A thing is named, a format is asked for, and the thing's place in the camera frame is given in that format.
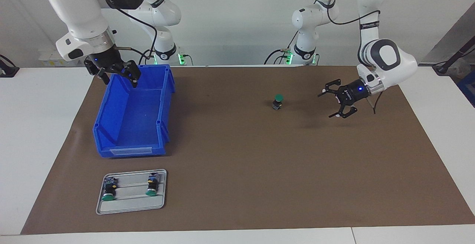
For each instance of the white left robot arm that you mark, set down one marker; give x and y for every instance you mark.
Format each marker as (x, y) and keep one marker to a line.
(393, 62)

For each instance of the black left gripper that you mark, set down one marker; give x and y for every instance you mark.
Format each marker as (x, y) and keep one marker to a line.
(350, 93)

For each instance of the brown table mat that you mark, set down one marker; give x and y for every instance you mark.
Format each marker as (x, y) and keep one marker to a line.
(259, 181)

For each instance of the green push button switch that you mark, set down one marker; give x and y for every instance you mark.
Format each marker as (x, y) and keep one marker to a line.
(278, 98)
(151, 188)
(109, 191)

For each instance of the blue plastic storage bin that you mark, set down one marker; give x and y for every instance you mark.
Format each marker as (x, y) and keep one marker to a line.
(137, 125)

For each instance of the blue crate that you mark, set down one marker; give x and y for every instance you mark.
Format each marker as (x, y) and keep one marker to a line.
(468, 88)

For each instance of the grey metal tray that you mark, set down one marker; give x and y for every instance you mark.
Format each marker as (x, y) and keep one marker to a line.
(130, 203)

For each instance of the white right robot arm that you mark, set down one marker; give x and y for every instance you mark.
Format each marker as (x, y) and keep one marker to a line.
(74, 10)

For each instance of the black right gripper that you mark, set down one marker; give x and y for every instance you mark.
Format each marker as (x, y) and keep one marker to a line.
(105, 60)

